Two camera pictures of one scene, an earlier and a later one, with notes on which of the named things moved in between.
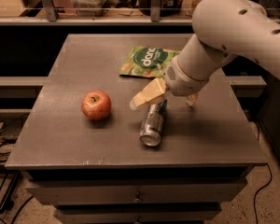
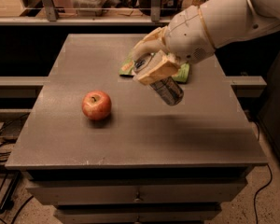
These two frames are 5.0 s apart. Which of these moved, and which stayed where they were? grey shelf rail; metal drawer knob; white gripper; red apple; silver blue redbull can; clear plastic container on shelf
Moved: silver blue redbull can; white gripper
Stayed: red apple; clear plastic container on shelf; metal drawer knob; grey shelf rail
